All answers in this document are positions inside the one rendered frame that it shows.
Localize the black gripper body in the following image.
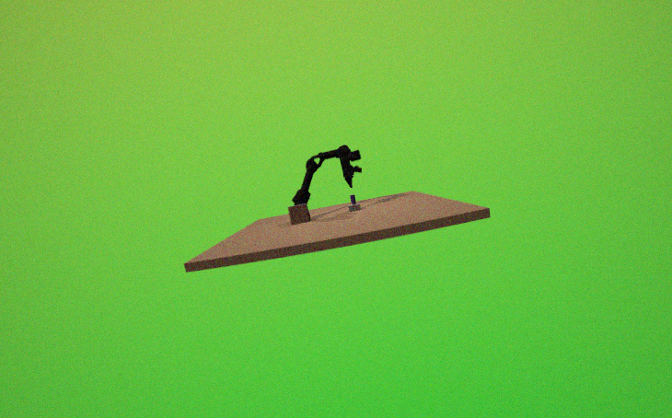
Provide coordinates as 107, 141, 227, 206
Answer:
341, 162, 354, 178

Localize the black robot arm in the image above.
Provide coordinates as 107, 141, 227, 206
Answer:
292, 145, 362, 205

